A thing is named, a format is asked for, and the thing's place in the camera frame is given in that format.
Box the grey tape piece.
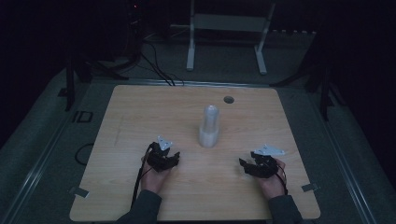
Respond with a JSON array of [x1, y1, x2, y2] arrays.
[[301, 182, 320, 193], [68, 186, 91, 199]]

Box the person's right hand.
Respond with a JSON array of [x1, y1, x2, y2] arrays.
[[256, 158, 288, 201]]

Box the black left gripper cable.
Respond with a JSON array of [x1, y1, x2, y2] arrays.
[[130, 143, 156, 209]]

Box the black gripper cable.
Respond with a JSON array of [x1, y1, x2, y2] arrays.
[[275, 163, 290, 196], [130, 143, 156, 209]]

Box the black cable loop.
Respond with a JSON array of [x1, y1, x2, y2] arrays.
[[74, 142, 94, 167]]

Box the black floor cables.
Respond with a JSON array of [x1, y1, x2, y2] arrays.
[[140, 39, 185, 87]]

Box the stack of clear plastic cups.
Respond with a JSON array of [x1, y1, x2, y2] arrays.
[[198, 105, 220, 149]]

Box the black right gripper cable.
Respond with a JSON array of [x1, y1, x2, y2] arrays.
[[275, 163, 290, 196]]

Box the metal floor rail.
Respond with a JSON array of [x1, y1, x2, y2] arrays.
[[0, 119, 76, 224], [92, 78, 273, 89], [306, 92, 378, 224]]

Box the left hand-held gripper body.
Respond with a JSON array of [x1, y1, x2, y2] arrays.
[[146, 134, 180, 173]]

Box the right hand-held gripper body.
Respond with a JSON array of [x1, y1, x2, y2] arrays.
[[246, 144, 286, 179]]

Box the person's left hand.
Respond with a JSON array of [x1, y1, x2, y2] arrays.
[[140, 155, 172, 196]]

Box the white metal stand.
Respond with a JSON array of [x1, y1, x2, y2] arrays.
[[186, 0, 276, 76]]

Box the black tripod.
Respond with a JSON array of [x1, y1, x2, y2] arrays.
[[64, 54, 130, 112], [269, 31, 347, 123]]

